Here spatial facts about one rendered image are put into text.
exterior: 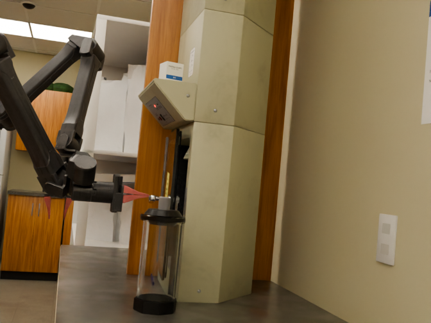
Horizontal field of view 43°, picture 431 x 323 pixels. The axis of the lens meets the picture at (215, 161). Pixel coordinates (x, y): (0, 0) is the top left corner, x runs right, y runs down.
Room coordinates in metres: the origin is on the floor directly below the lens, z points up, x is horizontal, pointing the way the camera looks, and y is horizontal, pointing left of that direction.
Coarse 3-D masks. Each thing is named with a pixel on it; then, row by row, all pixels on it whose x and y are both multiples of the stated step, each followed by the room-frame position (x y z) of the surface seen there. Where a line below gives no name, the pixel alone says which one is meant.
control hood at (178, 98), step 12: (156, 84) 1.40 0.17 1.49; (168, 84) 1.41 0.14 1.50; (180, 84) 1.41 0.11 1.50; (192, 84) 1.42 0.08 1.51; (144, 96) 1.61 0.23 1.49; (156, 96) 1.49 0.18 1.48; (168, 96) 1.41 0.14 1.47; (180, 96) 1.42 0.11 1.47; (192, 96) 1.42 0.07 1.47; (168, 108) 1.48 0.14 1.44; (180, 108) 1.42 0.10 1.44; (192, 108) 1.42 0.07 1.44; (180, 120) 1.46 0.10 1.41; (192, 120) 1.43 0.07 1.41
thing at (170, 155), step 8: (176, 128) 1.44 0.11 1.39; (168, 136) 1.69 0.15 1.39; (176, 136) 1.42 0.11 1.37; (168, 144) 1.66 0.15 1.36; (176, 144) 1.42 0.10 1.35; (168, 152) 1.63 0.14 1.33; (176, 152) 1.42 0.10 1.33; (168, 160) 1.60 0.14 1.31; (176, 160) 1.43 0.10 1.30; (168, 168) 1.58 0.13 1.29; (168, 192) 1.50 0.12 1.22
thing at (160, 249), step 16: (144, 224) 1.30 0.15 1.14; (160, 224) 1.27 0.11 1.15; (176, 224) 1.29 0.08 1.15; (144, 240) 1.29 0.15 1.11; (160, 240) 1.27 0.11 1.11; (176, 240) 1.30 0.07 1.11; (144, 256) 1.29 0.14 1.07; (160, 256) 1.27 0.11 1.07; (176, 256) 1.30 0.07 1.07; (144, 272) 1.28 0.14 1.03; (160, 272) 1.27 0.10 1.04; (176, 272) 1.31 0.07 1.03; (144, 288) 1.28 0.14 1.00; (160, 288) 1.28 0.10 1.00
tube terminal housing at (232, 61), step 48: (192, 48) 1.53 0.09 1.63; (240, 48) 1.45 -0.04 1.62; (240, 96) 1.47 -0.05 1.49; (192, 144) 1.43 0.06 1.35; (240, 144) 1.49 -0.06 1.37; (192, 192) 1.43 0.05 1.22; (240, 192) 1.51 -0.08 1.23; (192, 240) 1.43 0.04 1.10; (240, 240) 1.54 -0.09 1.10; (192, 288) 1.44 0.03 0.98; (240, 288) 1.56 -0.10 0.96
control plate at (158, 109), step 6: (150, 102) 1.60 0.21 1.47; (156, 102) 1.53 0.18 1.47; (150, 108) 1.66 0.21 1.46; (156, 108) 1.59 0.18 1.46; (162, 108) 1.53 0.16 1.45; (156, 114) 1.65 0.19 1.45; (162, 114) 1.58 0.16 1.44; (168, 114) 1.52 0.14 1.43; (162, 120) 1.64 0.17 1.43; (168, 120) 1.58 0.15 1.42; (174, 120) 1.51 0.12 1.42
